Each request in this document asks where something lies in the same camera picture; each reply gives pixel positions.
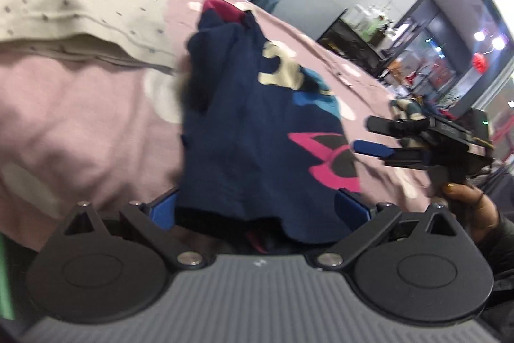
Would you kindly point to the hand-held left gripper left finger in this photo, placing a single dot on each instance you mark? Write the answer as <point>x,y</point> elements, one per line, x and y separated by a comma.
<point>164,207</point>

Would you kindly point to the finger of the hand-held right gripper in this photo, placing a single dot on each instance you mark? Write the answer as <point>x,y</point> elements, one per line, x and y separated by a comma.
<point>395,126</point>
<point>371,148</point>

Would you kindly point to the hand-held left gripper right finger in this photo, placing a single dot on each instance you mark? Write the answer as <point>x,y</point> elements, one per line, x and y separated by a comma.
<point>350,206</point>

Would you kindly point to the navy printed small garment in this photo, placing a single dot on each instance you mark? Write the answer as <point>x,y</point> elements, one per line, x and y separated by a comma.
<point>257,134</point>

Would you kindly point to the person's right forearm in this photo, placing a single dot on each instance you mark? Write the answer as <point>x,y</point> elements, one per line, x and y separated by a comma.
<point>500,246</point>

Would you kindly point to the person's right hand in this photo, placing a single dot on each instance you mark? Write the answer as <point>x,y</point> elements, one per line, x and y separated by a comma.
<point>470,206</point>

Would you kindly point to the black cabinet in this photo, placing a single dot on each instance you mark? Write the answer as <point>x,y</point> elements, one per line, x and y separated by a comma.
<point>353,41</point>

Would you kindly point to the large dark framed window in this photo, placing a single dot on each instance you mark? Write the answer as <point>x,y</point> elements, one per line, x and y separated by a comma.
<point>453,45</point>

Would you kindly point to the pink patterned blanket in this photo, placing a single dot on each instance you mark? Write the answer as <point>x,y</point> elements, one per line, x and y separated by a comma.
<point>80,126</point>

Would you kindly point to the teal blue cloth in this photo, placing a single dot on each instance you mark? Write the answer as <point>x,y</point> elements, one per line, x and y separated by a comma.
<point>267,1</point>

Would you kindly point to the beige dotted garment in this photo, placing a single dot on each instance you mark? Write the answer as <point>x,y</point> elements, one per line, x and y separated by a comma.
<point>88,5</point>

